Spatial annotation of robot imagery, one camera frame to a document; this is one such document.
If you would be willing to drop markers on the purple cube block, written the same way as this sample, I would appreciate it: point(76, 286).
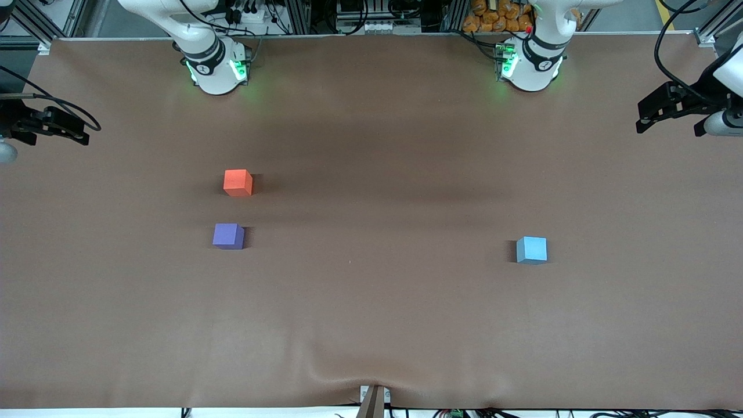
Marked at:
point(228, 236)

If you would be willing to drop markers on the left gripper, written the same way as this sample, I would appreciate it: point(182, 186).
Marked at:
point(704, 93)

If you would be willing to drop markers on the green plug connector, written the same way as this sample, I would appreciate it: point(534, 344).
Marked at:
point(455, 414)

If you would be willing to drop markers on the white power strip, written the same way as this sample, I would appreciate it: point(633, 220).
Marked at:
point(249, 16)

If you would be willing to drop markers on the orange cube block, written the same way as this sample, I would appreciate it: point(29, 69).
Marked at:
point(238, 182)

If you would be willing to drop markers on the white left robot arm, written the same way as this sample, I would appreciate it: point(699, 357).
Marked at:
point(531, 72)

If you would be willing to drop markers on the brown table cloth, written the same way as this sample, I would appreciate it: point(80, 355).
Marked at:
point(371, 302)

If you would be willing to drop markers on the brown camera mount post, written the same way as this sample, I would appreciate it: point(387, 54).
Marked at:
point(373, 406)

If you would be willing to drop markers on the aluminium frame profile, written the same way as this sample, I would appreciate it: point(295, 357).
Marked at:
point(35, 26)
point(705, 38)

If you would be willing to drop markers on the light blue cube block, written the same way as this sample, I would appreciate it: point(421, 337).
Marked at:
point(531, 250)

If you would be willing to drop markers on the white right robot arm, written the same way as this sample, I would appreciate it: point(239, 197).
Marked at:
point(215, 75)

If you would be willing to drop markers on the white terminal block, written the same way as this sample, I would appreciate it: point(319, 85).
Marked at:
point(389, 27)

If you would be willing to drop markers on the orange mesh bag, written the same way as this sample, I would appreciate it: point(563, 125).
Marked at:
point(493, 17)

